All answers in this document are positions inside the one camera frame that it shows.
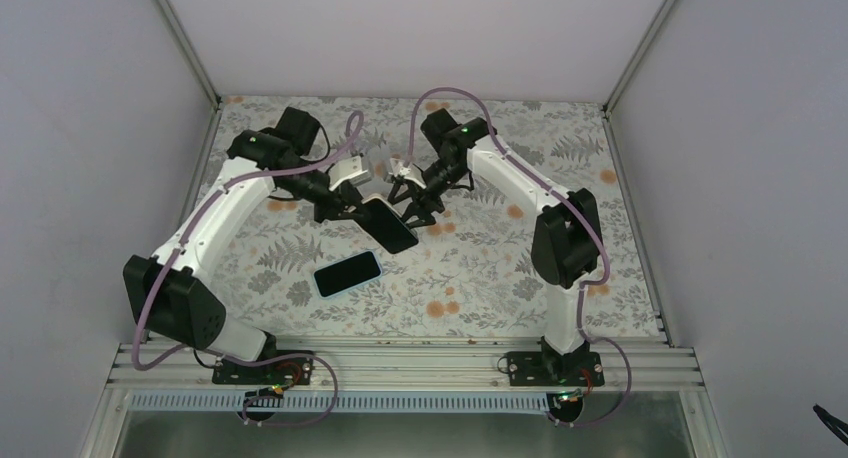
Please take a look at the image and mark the black phone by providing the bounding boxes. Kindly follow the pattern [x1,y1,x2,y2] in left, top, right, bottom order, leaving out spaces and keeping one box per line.
[355,196,419,254]

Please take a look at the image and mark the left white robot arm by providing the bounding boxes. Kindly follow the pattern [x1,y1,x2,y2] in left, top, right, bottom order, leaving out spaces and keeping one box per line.
[123,108,368,383]

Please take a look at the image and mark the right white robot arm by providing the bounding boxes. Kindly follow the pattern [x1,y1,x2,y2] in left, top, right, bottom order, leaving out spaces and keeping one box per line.
[389,109,602,385]

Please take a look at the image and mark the floral table mat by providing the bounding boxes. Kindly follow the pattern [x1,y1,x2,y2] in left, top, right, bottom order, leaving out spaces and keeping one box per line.
[158,95,667,340]

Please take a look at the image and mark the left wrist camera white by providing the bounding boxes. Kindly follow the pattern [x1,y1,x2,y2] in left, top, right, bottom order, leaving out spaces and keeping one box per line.
[326,154,373,191]

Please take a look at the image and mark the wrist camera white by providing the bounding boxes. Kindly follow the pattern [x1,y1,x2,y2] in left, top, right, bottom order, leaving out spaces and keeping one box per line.
[326,154,373,191]
[388,158,426,188]

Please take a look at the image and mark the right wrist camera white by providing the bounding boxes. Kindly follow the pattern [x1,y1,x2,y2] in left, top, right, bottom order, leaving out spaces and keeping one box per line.
[388,158,426,188]

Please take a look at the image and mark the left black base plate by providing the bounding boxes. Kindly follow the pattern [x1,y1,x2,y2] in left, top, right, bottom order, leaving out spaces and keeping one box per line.
[211,351,314,387]

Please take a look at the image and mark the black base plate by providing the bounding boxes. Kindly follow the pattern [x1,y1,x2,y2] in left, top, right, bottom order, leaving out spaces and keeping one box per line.
[503,351,606,387]
[211,351,314,387]

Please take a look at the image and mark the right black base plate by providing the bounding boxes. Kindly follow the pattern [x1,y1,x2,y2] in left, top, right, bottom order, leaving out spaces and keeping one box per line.
[503,351,606,387]

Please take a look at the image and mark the aluminium rail frame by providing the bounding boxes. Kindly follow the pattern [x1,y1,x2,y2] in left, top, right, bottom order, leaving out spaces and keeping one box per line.
[107,339,704,414]

